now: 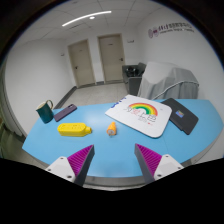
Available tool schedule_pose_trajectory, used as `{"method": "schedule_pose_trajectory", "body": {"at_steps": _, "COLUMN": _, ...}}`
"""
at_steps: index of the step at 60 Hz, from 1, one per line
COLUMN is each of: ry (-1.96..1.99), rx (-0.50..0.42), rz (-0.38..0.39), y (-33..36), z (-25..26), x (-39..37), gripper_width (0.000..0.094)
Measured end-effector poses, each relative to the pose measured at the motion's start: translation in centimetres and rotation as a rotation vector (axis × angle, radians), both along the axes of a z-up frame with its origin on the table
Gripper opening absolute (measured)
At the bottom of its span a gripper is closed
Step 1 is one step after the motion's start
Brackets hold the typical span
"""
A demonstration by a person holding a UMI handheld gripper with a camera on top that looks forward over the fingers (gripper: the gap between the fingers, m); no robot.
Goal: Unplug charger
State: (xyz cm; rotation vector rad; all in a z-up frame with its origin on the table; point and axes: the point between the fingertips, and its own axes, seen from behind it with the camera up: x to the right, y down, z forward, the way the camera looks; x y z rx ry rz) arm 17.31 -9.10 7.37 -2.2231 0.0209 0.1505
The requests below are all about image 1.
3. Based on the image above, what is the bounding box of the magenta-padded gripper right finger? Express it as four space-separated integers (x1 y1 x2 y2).
134 143 185 184

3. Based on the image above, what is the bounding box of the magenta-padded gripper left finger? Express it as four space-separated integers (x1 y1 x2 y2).
44 144 96 187

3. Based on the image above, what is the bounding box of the yellow power strip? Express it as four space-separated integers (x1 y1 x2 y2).
57 122 93 138

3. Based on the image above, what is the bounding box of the black flat pad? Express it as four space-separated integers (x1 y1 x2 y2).
160 97 200 136

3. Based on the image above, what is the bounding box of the white rainbow-print mouse pad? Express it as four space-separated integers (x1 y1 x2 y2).
104 94 173 139

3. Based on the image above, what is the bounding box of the purple phone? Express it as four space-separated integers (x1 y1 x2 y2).
53 103 78 123

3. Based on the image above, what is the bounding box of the teal mug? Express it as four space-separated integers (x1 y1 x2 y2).
35 99 55 125

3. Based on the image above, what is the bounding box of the grey cloth-covered furniture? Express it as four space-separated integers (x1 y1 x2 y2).
137 61 200 101

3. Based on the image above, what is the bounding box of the dark grey sofa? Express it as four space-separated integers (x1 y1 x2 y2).
121 62 147 97

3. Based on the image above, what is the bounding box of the beige door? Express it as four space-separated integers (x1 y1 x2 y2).
97 33 126 84
67 39 96 88

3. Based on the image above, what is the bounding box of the long ceiling light strip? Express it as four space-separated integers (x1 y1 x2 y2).
61 10 113 28

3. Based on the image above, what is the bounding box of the wall sign lettering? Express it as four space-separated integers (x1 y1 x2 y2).
147 23 195 39

